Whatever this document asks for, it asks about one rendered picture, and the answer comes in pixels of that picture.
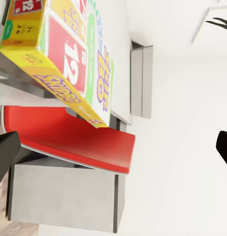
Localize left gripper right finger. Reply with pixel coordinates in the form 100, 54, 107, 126
216, 130, 227, 164

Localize board game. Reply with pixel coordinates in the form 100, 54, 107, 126
0, 0, 114, 128

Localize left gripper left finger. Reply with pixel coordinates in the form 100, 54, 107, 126
0, 131, 21, 183

